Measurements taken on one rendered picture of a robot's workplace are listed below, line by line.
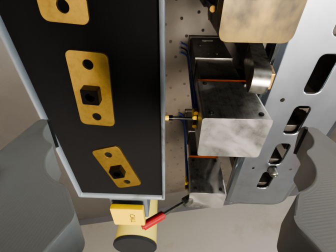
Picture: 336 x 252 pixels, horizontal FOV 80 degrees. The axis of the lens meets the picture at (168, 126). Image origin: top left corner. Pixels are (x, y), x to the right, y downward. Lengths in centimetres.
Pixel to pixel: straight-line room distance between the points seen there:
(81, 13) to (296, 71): 35
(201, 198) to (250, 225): 198
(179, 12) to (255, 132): 43
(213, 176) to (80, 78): 43
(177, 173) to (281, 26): 87
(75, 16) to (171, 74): 54
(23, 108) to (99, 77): 186
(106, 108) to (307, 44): 33
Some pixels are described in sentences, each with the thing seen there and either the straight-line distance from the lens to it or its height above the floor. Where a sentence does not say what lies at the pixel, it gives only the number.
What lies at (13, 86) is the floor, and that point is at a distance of 196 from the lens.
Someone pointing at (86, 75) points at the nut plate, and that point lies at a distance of 21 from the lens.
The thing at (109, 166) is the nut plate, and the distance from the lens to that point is 29.
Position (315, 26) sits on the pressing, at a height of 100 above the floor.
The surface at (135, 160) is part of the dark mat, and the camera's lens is 28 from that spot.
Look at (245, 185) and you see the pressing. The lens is 63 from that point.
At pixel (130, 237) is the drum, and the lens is 199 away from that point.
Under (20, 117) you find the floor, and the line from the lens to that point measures 214.
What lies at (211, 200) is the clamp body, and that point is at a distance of 56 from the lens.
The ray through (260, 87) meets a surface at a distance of 28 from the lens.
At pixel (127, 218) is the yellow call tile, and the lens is 42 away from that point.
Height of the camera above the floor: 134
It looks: 51 degrees down
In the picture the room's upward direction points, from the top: 177 degrees counter-clockwise
